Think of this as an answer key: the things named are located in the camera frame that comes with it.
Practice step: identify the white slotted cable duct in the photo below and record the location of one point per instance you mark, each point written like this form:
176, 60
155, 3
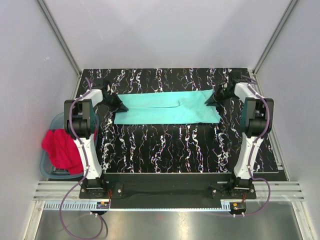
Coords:
98, 206

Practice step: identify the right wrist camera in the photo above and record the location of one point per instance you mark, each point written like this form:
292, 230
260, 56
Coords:
233, 77

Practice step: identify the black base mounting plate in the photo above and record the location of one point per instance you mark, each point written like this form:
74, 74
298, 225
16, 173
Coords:
171, 178

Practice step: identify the teal t shirt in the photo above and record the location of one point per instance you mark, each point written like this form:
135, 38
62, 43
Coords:
167, 108

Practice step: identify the translucent blue plastic basket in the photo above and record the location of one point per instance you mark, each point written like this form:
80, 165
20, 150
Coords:
45, 166

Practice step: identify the red t shirt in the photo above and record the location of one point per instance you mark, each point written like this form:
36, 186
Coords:
62, 151

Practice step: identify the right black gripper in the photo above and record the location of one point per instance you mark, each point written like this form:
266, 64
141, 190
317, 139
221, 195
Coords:
214, 100

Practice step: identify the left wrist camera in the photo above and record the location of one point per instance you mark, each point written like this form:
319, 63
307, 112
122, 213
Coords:
103, 83

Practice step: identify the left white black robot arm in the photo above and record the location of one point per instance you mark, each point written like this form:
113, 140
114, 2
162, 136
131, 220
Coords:
80, 124

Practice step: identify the aluminium frame rail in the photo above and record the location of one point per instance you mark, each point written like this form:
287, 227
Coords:
276, 190

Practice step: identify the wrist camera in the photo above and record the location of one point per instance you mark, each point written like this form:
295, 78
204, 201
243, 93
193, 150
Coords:
103, 83
233, 77

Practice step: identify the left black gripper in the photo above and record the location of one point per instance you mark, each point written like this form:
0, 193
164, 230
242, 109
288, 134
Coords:
119, 105

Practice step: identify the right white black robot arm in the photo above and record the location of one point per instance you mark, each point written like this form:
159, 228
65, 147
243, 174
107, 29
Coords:
255, 122

